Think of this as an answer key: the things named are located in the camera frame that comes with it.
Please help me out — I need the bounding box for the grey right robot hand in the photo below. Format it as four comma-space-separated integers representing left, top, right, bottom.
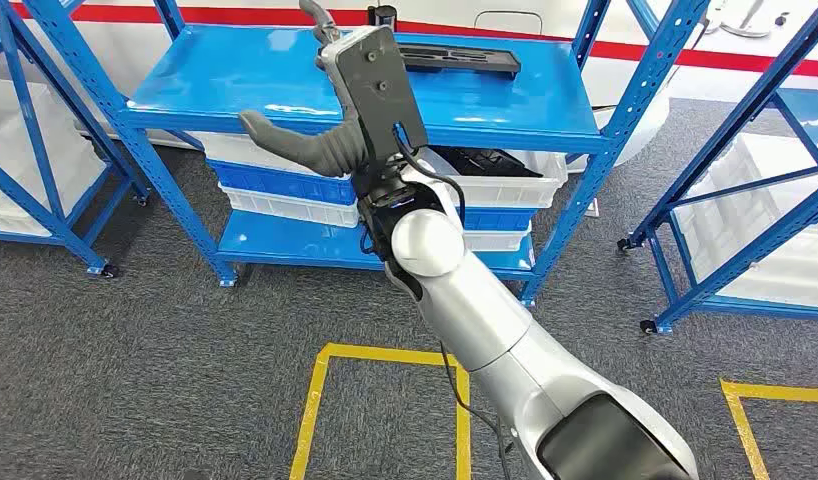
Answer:
239, 0, 355, 175

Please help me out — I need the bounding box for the long black plastic part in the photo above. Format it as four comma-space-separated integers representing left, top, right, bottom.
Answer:
395, 42, 522, 81

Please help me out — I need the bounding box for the blue metal shelf rack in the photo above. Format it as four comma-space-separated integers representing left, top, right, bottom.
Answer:
21, 0, 712, 309
0, 0, 152, 278
617, 0, 818, 336

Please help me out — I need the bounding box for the black part in crate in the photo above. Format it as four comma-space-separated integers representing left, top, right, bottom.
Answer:
430, 145, 543, 179

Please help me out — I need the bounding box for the blue plastic crate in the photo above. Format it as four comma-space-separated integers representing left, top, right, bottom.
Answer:
208, 160, 359, 207
461, 207, 537, 233

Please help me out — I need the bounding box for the small black cylinder device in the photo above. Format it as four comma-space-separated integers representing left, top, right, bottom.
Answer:
367, 3, 398, 29

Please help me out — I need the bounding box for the white plastic crate stack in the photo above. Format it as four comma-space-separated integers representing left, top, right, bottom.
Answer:
0, 79, 109, 236
673, 132, 818, 309

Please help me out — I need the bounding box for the white car with red stripe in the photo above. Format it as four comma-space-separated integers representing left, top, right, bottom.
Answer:
0, 0, 818, 174

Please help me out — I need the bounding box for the white swivel chair base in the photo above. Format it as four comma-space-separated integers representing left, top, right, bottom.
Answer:
703, 0, 791, 39

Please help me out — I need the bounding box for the right wrist camera with plate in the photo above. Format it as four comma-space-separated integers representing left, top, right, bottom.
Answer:
318, 25, 429, 164

